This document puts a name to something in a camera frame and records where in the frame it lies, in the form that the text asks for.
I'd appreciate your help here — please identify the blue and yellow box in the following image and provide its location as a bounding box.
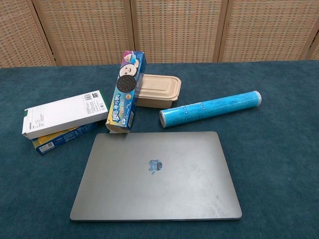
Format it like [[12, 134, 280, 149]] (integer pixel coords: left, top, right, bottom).
[[31, 121, 99, 156]]

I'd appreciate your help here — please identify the blue Oreo cookie box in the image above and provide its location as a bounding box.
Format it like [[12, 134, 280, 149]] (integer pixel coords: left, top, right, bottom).
[[105, 50, 147, 134]]

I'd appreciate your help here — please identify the woven bamboo folding screen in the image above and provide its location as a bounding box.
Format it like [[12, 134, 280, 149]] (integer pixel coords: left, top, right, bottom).
[[0, 0, 319, 69]]

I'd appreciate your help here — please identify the beige lidded food container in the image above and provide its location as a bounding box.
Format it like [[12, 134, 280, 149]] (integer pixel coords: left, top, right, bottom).
[[136, 73, 182, 109]]

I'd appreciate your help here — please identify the white cardboard box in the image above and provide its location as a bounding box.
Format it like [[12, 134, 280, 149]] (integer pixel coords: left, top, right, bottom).
[[21, 90, 109, 140]]

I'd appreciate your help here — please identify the blue plastic wrap roll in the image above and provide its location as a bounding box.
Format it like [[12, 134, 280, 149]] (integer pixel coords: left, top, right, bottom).
[[159, 90, 262, 129]]

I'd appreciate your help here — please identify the silver laptop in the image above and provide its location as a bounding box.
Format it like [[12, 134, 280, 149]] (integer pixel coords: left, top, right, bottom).
[[69, 131, 243, 222]]

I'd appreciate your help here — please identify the blue felt table cover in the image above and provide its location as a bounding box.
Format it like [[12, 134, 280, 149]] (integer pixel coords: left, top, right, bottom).
[[0, 59, 319, 239]]

